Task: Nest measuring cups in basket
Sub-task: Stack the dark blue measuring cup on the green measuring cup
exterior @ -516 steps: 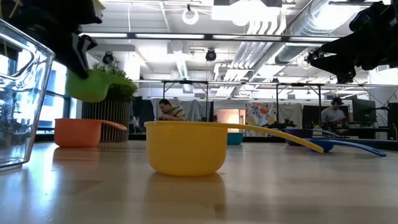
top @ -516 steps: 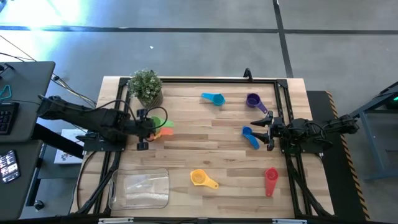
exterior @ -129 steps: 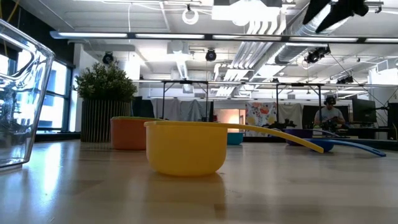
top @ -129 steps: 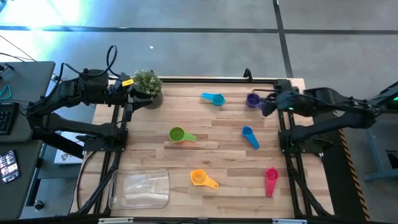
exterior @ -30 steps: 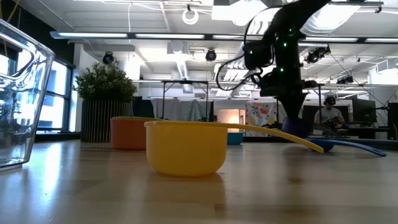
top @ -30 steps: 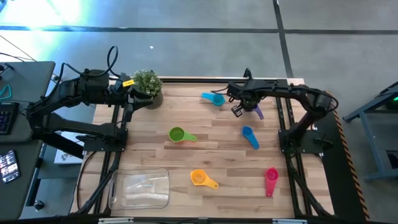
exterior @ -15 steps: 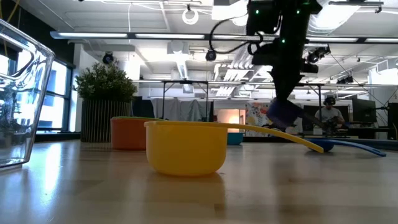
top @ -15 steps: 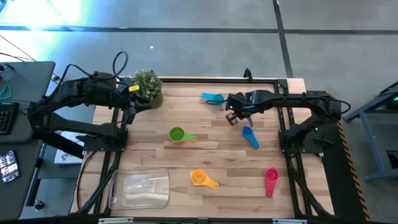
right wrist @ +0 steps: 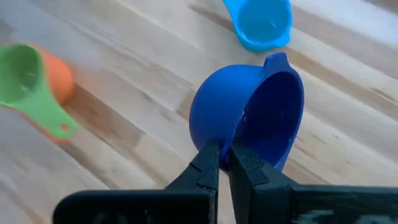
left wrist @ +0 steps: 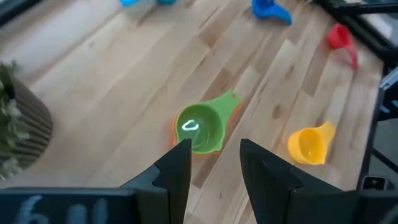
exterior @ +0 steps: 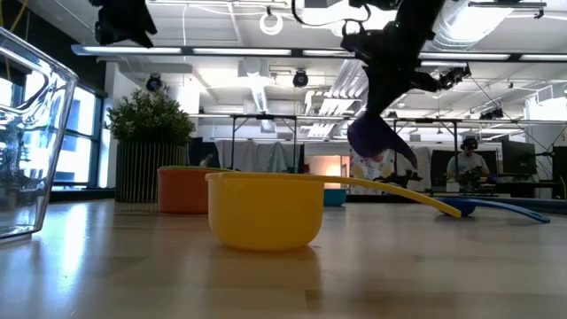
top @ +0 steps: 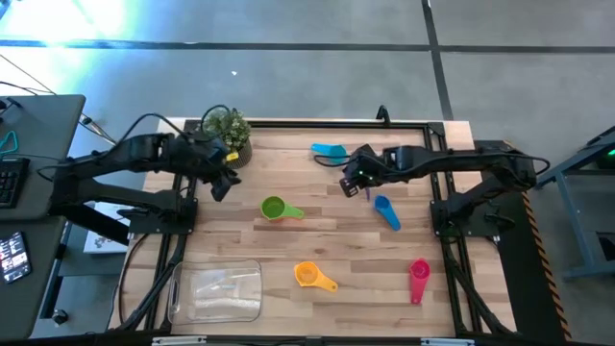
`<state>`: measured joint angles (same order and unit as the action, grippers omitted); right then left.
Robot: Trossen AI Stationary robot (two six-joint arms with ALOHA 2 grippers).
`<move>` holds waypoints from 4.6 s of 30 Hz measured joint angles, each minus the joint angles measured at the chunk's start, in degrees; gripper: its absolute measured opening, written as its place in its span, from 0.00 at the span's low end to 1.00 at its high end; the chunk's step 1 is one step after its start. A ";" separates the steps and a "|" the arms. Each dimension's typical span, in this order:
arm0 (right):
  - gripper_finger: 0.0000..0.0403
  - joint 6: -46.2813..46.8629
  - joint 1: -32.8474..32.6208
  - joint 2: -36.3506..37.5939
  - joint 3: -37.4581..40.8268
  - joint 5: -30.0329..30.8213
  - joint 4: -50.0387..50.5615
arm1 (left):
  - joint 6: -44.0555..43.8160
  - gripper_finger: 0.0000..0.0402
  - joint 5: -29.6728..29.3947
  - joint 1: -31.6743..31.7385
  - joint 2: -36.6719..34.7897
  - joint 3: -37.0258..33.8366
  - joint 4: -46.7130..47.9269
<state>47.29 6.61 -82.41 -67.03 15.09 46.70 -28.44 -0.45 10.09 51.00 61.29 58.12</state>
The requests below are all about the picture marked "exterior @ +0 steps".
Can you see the potted plant striped pot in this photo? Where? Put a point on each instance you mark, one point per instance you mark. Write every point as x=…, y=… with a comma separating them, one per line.
x=150, y=173

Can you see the clear plastic basket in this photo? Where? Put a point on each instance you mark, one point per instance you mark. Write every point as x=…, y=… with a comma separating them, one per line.
x=26, y=133

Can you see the silver air duct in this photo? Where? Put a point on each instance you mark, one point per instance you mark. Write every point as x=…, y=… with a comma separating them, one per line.
x=478, y=22

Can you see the floral cloth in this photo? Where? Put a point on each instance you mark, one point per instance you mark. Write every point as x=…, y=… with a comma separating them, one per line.
x=361, y=177

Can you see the black monitor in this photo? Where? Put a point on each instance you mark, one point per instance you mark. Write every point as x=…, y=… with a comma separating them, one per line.
x=518, y=157

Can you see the orange measuring cup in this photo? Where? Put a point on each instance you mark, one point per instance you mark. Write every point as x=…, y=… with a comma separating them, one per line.
x=181, y=190

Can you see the round black ceiling camera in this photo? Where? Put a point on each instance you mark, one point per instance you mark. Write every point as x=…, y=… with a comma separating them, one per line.
x=300, y=79
x=154, y=83

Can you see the grey cloth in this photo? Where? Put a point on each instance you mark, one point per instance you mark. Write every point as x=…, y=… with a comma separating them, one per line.
x=266, y=157

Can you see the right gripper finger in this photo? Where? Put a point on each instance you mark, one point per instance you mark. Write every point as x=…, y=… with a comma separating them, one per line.
x=394, y=93
x=378, y=95

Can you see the yellow measuring cup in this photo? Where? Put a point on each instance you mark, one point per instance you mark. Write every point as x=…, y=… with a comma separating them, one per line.
x=266, y=212

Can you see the purple measuring cup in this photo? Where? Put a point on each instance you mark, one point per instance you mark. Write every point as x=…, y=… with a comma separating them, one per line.
x=372, y=137

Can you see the blue measuring cup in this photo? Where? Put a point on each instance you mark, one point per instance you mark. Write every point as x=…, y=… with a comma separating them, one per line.
x=460, y=206

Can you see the black ceiling rig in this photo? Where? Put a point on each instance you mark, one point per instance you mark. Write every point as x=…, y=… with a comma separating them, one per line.
x=458, y=73

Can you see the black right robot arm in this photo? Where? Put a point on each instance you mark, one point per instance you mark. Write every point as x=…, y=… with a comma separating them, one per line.
x=421, y=13

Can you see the black device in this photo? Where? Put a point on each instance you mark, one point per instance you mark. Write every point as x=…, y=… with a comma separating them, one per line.
x=401, y=178

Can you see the teal measuring cup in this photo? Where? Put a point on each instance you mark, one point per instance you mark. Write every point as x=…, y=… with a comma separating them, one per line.
x=334, y=198

